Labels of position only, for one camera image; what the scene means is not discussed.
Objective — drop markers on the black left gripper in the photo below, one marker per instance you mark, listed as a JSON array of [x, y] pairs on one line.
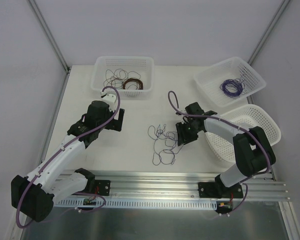
[[117, 120]]

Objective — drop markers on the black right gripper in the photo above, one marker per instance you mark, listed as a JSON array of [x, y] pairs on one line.
[[185, 132]]

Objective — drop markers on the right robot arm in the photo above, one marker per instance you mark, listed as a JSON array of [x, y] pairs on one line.
[[253, 152]]

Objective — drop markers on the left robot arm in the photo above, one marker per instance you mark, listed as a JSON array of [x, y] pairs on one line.
[[35, 194]]

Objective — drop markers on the white rectangular basket left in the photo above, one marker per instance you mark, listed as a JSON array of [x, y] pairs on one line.
[[131, 76]]

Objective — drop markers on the white rectangular basket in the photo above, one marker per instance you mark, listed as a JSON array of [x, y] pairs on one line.
[[131, 76], [229, 81]]

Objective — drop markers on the white rectangular basket right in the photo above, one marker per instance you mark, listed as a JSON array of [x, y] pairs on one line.
[[229, 81]]

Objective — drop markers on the white round-hole basket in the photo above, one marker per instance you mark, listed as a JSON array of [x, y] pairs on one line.
[[246, 116]]

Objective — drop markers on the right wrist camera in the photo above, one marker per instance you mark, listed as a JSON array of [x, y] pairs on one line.
[[184, 118]]

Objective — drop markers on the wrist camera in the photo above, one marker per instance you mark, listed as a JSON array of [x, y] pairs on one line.
[[184, 118], [110, 99]]

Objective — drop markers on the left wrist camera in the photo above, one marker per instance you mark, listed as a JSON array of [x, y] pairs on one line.
[[110, 99]]

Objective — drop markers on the aluminium mounting rail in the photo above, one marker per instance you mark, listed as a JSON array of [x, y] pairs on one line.
[[184, 186]]

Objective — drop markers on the white slotted cable duct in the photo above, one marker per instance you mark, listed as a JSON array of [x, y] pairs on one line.
[[121, 203]]

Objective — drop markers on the right aluminium frame post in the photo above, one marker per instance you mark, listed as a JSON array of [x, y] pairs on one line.
[[284, 4]]

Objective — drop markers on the aluminium frame post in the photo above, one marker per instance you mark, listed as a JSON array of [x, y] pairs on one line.
[[284, 4], [48, 34]]

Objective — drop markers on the left aluminium frame post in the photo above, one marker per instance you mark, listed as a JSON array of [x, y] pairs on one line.
[[48, 34]]

